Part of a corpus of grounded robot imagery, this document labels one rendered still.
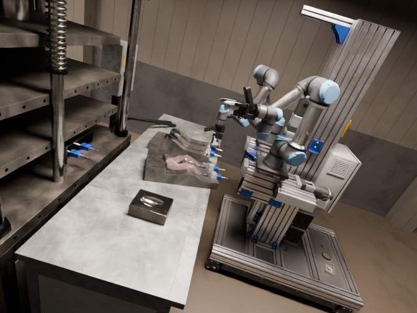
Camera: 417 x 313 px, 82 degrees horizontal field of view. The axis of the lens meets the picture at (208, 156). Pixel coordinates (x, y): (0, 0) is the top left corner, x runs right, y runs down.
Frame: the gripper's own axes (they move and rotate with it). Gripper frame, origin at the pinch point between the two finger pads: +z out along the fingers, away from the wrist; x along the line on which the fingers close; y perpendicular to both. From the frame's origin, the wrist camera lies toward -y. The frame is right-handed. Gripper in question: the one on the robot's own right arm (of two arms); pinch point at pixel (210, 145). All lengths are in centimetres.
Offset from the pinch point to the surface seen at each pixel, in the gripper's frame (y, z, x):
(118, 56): -87, -47, 2
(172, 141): -29.5, -0.7, -17.7
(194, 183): -3, 8, -51
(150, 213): -19, 6, -93
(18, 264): -69, 32, -121
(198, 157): -6.1, 5.5, -17.7
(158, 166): -28, 0, -56
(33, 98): -79, -38, -93
